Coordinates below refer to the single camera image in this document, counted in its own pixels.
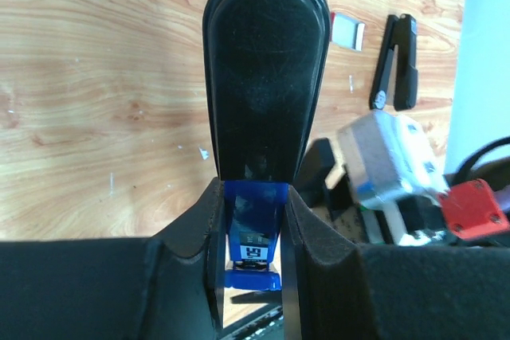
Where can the open staple box tray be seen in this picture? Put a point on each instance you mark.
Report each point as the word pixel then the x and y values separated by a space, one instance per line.
pixel 347 32

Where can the small black clip object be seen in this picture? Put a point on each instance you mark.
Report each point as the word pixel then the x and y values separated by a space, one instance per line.
pixel 399 43

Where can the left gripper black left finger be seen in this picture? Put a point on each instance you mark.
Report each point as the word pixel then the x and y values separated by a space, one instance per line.
pixel 166 286

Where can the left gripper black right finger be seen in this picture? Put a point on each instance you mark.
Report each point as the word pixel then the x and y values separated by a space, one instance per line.
pixel 334 289

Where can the blue black stapler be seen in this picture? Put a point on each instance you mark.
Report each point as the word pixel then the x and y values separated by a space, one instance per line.
pixel 264 63

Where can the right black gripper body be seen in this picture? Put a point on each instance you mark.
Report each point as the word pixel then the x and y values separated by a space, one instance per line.
pixel 358 212

